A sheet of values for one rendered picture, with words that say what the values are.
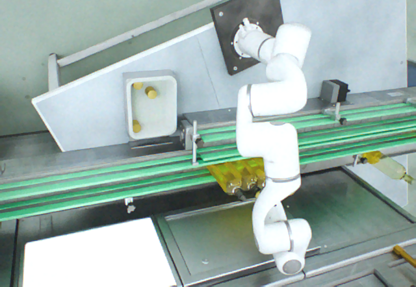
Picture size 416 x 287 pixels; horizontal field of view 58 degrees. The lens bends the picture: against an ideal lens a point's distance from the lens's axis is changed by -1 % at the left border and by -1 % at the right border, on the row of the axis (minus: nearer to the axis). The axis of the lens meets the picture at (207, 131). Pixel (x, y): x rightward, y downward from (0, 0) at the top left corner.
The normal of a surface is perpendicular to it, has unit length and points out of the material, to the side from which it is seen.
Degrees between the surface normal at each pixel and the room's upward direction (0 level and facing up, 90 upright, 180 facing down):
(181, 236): 90
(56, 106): 0
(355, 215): 90
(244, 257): 90
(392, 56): 0
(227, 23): 2
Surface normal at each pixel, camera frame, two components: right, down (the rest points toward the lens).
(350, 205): 0.02, -0.90
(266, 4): 0.39, 0.43
